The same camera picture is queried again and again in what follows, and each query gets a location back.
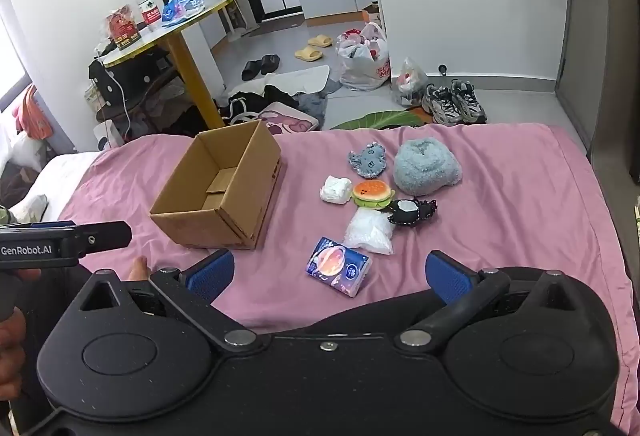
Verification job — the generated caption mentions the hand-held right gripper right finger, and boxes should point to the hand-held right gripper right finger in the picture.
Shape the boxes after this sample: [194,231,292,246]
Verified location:
[397,252,582,349]

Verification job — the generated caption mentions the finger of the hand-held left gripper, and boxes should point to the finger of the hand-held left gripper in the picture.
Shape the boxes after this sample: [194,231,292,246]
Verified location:
[74,222,134,259]

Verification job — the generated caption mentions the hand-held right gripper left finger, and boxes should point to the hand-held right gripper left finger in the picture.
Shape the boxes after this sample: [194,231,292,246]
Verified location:
[75,250,266,353]

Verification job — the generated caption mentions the brown cardboard box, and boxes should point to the brown cardboard box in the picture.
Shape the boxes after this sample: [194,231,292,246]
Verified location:
[150,118,287,251]

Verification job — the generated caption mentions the fluffy light blue hat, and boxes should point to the fluffy light blue hat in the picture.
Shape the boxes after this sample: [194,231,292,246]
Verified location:
[394,138,463,196]

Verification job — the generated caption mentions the person's left hand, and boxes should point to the person's left hand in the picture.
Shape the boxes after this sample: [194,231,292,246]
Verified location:
[0,267,43,399]

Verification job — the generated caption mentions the white quilt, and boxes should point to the white quilt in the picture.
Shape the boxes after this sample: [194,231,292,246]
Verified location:
[27,152,101,223]

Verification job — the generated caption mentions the black and white plush toy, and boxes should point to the black and white plush toy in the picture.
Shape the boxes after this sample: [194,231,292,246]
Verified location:
[387,198,440,229]

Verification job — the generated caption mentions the pink bed sheet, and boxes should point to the pink bed sheet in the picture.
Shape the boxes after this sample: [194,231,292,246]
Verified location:
[57,121,640,392]

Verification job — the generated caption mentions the clear bag of white filling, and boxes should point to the clear bag of white filling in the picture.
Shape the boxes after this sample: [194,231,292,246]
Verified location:
[344,207,396,256]

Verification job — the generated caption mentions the person's black trousers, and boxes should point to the person's black trousers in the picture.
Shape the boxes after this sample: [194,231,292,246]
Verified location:
[10,263,441,417]

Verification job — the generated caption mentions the printed tissue packet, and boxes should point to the printed tissue packet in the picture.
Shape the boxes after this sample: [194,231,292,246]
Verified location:
[305,237,373,298]

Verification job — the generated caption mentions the burger plush toy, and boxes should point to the burger plush toy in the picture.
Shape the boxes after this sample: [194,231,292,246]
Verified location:
[351,180,396,209]

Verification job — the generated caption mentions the orange cloth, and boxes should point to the orange cloth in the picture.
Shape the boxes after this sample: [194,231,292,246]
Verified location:
[20,86,53,139]

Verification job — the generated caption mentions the blue denim patch toy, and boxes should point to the blue denim patch toy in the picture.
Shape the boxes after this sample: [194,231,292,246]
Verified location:
[348,142,388,179]

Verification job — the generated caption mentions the white crumpled tissue wad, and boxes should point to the white crumpled tissue wad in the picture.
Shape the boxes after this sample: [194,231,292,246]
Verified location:
[320,175,355,205]

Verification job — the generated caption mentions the black polka dot bag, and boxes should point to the black polka dot bag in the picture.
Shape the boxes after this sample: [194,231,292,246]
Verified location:
[89,47,181,109]

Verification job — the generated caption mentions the black clothes pile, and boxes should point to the black clothes pile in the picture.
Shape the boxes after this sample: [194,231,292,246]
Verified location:
[222,85,301,127]

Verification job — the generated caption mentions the pink bear cushion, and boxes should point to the pink bear cushion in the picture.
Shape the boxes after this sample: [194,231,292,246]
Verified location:
[260,102,321,132]

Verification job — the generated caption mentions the grey sneaker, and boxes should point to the grey sneaker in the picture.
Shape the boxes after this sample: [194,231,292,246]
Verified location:
[421,83,463,124]
[450,79,488,124]

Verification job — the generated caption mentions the green leaf cartoon rug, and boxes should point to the green leaf cartoon rug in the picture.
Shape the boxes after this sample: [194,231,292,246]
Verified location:
[329,108,431,131]

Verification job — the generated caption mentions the grey floor rug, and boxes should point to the grey floor rug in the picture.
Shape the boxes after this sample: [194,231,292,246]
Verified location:
[295,81,343,117]

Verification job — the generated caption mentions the clear plastic bag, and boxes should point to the clear plastic bag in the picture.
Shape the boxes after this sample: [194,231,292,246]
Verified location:
[390,57,431,108]

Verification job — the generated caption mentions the round table with yellow leg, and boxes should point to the round table with yellow leg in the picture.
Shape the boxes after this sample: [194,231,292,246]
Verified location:
[102,0,237,129]

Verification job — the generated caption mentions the red snack jar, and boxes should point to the red snack jar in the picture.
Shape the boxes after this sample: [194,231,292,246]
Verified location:
[105,6,141,52]

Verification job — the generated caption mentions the white floor mat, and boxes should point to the white floor mat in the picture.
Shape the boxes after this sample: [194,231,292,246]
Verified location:
[227,66,332,99]

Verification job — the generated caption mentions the white plastic shopping bag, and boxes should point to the white plastic shopping bag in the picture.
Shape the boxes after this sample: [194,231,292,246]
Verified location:
[335,22,391,92]

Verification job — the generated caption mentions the clear water bottle red label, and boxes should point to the clear water bottle red label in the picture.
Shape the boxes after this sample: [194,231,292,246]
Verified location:
[131,0,161,28]

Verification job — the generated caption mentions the pile of blue packets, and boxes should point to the pile of blue packets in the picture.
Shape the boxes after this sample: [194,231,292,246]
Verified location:
[161,0,206,28]

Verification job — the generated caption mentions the grey wardrobe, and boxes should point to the grey wardrobe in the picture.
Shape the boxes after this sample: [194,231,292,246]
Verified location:
[555,0,640,187]

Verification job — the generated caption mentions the white cable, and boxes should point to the white cable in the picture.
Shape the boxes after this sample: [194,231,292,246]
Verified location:
[97,48,133,139]

